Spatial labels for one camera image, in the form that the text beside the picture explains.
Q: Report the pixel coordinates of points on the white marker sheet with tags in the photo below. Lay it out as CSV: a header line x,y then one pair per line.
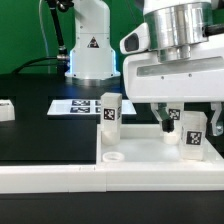
x,y
85,107

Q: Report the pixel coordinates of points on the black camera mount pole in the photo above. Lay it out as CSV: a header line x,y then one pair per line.
x,y
62,6

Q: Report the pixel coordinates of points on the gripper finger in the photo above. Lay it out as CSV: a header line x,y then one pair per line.
x,y
217,120

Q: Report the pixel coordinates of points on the white square tabletop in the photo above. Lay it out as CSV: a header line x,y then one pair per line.
x,y
138,143

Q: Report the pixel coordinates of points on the white L-shaped obstacle fence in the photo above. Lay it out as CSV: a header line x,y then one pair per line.
x,y
204,175

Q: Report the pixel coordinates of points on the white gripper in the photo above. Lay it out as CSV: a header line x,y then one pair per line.
x,y
200,78

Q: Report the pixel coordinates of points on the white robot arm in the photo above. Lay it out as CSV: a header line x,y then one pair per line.
x,y
175,56

